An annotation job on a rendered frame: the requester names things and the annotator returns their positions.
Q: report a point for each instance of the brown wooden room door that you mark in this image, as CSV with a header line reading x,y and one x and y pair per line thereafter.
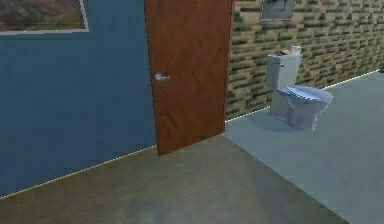
x,y
190,73

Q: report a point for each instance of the white toilet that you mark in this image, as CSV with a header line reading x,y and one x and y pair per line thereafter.
x,y
293,90

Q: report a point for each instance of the small orange and dark item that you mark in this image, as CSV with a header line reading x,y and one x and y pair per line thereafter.
x,y
284,52

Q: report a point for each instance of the small white grey item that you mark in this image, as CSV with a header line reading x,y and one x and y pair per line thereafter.
x,y
294,48

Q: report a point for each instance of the framed landscape picture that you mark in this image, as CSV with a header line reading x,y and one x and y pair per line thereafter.
x,y
40,15

